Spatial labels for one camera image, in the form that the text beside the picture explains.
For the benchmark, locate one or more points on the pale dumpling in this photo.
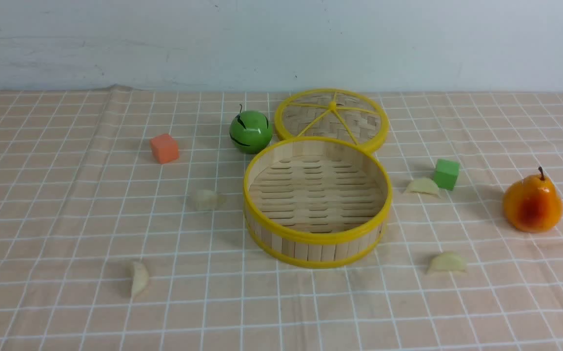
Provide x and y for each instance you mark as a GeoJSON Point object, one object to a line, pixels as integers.
{"type": "Point", "coordinates": [205, 199]}
{"type": "Point", "coordinates": [423, 185]}
{"type": "Point", "coordinates": [447, 262]}
{"type": "Point", "coordinates": [140, 278]}

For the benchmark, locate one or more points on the bamboo steamer tray yellow rim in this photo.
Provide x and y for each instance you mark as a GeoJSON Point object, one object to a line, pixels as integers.
{"type": "Point", "coordinates": [316, 202]}

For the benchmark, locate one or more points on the bamboo steamer lid yellow rim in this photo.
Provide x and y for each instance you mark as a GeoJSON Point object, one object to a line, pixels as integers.
{"type": "Point", "coordinates": [333, 113]}

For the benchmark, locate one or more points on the green toy apple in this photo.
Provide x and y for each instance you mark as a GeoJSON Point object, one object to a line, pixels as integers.
{"type": "Point", "coordinates": [250, 131]}

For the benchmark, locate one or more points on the orange foam cube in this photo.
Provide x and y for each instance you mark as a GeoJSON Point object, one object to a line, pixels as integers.
{"type": "Point", "coordinates": [164, 148]}

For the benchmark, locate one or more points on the green foam cube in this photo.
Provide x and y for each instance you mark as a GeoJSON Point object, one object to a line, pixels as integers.
{"type": "Point", "coordinates": [446, 173]}

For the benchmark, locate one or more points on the checkered beige tablecloth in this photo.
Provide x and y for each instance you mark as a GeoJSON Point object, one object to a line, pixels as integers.
{"type": "Point", "coordinates": [81, 197]}

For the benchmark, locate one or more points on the orange toy pear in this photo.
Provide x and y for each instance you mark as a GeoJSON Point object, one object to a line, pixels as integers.
{"type": "Point", "coordinates": [532, 205]}

